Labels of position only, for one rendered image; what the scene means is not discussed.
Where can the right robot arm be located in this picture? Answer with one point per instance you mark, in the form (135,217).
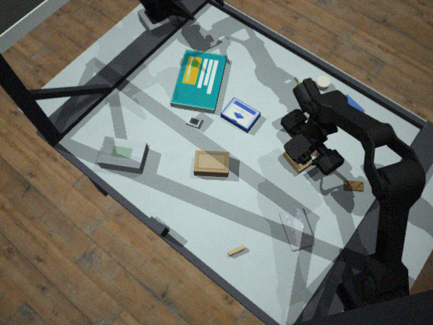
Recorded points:
(397,186)

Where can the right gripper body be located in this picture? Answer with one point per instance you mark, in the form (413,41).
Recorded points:
(328,160)

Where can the tan flat bar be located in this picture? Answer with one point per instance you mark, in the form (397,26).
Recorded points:
(232,252)

